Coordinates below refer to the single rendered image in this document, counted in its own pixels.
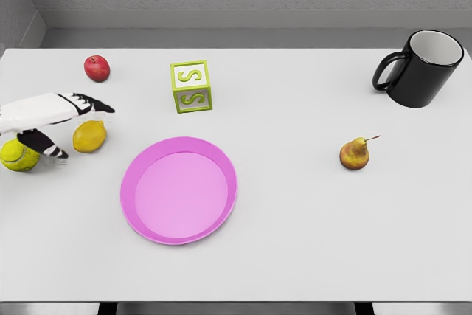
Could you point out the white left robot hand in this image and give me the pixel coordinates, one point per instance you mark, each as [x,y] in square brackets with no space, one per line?
[44,110]

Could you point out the yellow lemon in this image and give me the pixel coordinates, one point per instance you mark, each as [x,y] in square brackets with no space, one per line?
[89,136]

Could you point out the pink round plate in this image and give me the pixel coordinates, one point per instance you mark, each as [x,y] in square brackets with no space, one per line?
[179,191]

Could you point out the yellow-green tennis ball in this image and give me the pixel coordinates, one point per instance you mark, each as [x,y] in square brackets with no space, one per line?
[14,156]

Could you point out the red apple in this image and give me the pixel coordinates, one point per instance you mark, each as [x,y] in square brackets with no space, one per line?
[97,68]

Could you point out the green letter S block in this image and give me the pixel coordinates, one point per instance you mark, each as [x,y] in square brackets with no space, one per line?
[191,86]

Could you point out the yellow-brown pear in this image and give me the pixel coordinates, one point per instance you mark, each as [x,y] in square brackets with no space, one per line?
[354,153]

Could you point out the black mug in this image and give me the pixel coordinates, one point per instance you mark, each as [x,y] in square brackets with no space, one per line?
[420,71]

